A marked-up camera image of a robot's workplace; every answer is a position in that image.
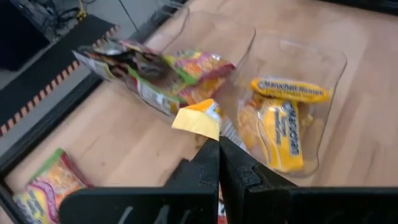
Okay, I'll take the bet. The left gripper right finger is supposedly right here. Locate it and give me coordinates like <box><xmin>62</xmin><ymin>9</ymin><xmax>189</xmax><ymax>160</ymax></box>
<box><xmin>219</xmin><ymin>136</ymin><xmax>398</xmax><ymax>224</ymax></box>

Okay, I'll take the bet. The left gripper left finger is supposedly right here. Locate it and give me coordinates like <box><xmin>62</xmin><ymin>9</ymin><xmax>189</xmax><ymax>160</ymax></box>
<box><xmin>58</xmin><ymin>138</ymin><xmax>221</xmax><ymax>224</ymax></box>

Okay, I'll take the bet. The yellow creamy chicken ramen pack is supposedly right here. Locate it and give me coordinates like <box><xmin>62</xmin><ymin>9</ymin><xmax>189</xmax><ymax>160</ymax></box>
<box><xmin>170</xmin><ymin>98</ymin><xmax>249</xmax><ymax>154</ymax></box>
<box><xmin>237</xmin><ymin>98</ymin><xmax>306</xmax><ymax>174</ymax></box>
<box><xmin>249</xmin><ymin>77</ymin><xmax>331</xmax><ymax>105</ymax></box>

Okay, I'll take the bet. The lime chili shrimp ramen pack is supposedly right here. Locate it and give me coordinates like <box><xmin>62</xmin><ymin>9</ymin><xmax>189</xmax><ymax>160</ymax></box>
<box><xmin>163</xmin><ymin>49</ymin><xmax>236</xmax><ymax>86</ymax></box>
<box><xmin>126</xmin><ymin>65</ymin><xmax>189</xmax><ymax>116</ymax></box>
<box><xmin>12</xmin><ymin>147</ymin><xmax>94</xmax><ymax>224</ymax></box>
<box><xmin>178</xmin><ymin>77</ymin><xmax>226</xmax><ymax>106</ymax></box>

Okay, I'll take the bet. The black fire noodle ramen pack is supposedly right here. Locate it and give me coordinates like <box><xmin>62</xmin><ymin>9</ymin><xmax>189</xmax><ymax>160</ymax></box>
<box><xmin>72</xmin><ymin>39</ymin><xmax>137</xmax><ymax>82</ymax></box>
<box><xmin>118</xmin><ymin>43</ymin><xmax>177</xmax><ymax>90</ymax></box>

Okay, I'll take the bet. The clear plastic bin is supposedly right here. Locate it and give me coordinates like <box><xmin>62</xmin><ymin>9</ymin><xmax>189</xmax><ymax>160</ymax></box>
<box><xmin>160</xmin><ymin>9</ymin><xmax>257</xmax><ymax>110</ymax></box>
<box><xmin>213</xmin><ymin>29</ymin><xmax>348</xmax><ymax>179</ymax></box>

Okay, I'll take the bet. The black hazard striped floor mat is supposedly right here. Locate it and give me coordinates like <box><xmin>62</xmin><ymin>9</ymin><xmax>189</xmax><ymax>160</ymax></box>
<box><xmin>0</xmin><ymin>14</ymin><xmax>121</xmax><ymax>138</ymax></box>

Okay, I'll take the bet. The black looped hanging cable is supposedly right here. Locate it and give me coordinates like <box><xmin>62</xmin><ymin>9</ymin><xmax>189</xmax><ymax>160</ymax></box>
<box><xmin>119</xmin><ymin>0</ymin><xmax>140</xmax><ymax>32</ymax></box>

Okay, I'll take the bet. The black equipment box with cables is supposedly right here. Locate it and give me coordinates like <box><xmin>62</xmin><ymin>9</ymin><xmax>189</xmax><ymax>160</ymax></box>
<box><xmin>0</xmin><ymin>0</ymin><xmax>88</xmax><ymax>72</ymax></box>

